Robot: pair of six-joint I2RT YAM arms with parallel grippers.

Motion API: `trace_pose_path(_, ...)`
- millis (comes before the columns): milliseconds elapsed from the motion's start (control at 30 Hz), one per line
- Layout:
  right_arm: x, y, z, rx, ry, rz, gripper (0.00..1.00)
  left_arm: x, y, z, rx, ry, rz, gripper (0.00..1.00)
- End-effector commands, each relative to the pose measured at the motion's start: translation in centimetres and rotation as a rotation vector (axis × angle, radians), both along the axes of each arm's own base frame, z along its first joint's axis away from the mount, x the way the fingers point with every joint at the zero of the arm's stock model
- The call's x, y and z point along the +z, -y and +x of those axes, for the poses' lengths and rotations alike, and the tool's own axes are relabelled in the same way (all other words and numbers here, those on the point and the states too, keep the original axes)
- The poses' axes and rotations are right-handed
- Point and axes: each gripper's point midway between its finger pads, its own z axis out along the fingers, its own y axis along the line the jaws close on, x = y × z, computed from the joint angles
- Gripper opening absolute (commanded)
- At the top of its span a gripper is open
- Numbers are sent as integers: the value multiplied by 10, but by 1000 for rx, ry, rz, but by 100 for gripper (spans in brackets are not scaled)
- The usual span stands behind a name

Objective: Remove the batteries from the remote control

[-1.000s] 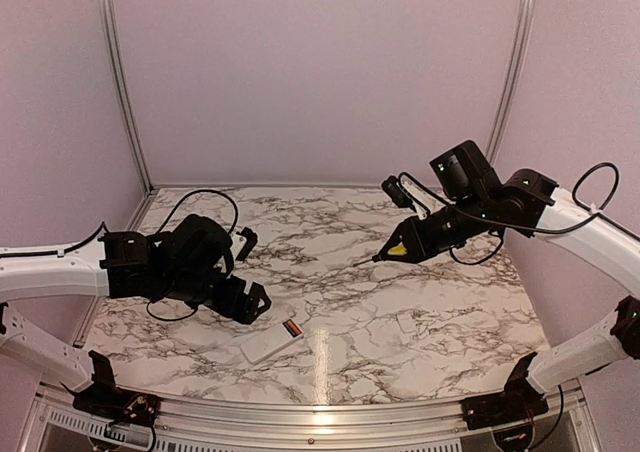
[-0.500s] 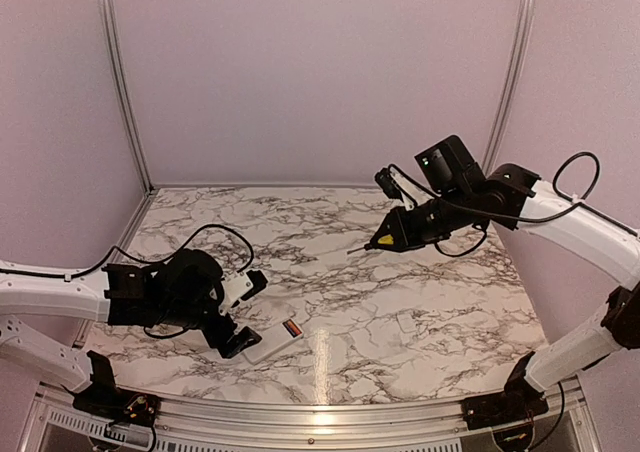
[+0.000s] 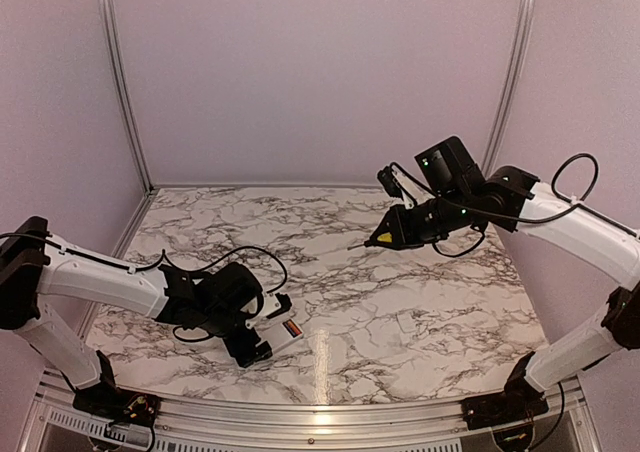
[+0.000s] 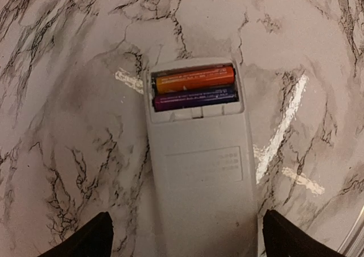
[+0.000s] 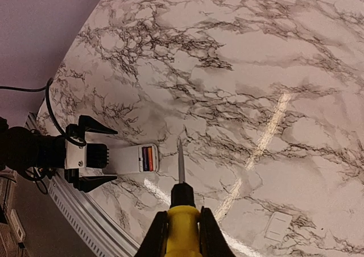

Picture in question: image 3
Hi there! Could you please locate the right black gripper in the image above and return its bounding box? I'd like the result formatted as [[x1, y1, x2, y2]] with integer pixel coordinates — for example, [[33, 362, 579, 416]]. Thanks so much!
[[370, 186, 474, 250]]

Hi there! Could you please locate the yellow handled screwdriver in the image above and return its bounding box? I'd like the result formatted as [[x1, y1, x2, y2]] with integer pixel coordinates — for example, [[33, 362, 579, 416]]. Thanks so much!
[[347, 232, 393, 250]]

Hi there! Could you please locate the white remote control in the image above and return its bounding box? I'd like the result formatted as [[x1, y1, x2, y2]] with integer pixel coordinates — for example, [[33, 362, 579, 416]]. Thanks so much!
[[254, 317, 304, 355]]

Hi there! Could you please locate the white battery cover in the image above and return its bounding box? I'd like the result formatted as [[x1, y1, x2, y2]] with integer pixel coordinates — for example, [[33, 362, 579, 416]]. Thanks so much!
[[396, 313, 416, 334]]

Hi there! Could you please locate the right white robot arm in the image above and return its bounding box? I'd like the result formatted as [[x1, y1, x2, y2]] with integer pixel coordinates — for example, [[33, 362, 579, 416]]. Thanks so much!
[[364, 136, 639, 420]]

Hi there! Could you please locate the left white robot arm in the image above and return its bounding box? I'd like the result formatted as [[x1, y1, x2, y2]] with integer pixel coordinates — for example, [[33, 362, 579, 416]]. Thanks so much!
[[1, 217, 285, 417]]

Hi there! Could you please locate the orange black battery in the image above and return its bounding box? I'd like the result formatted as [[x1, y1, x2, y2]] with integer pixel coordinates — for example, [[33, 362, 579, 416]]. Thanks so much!
[[282, 319, 303, 338]]

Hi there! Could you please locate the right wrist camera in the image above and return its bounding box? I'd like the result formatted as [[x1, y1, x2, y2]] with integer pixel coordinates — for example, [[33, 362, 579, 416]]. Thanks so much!
[[376, 162, 428, 209]]

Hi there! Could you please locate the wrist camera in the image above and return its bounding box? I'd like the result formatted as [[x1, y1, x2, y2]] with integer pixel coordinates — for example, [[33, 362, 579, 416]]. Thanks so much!
[[376, 162, 428, 209], [258, 293, 292, 320]]

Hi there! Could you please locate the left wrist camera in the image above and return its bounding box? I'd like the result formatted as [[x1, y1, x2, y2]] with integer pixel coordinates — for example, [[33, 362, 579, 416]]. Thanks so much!
[[258, 293, 292, 320]]

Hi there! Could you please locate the front aluminium frame rail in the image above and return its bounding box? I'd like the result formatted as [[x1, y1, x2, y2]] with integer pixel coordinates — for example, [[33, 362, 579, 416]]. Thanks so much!
[[18, 381, 601, 451]]

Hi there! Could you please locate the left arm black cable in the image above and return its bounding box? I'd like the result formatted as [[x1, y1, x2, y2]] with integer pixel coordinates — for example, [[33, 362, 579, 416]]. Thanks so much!
[[0, 231, 290, 343]]

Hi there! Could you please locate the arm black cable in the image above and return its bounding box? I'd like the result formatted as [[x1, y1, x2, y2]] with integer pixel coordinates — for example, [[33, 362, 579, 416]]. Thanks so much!
[[389, 152, 640, 258], [0, 231, 290, 343]]

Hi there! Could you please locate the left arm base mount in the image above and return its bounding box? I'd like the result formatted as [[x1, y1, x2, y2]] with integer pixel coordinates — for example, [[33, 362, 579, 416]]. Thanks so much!
[[73, 351, 160, 427]]

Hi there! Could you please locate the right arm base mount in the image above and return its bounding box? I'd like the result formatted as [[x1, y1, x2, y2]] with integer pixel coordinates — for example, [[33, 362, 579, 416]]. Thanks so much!
[[461, 352, 549, 430]]

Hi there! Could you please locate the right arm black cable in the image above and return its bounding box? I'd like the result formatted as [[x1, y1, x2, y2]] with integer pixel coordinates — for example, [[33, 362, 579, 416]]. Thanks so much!
[[389, 152, 640, 258]]

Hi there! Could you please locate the right aluminium corner post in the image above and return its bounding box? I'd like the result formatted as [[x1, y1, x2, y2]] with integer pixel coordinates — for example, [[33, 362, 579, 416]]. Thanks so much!
[[482, 0, 536, 172]]

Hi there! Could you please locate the aluminium corner post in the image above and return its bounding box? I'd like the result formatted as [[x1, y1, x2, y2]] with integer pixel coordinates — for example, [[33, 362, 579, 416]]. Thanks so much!
[[98, 0, 154, 195], [482, 0, 536, 172]]

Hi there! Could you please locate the left aluminium corner post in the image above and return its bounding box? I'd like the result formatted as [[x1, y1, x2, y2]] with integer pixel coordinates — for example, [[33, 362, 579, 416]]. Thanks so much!
[[98, 0, 154, 195]]

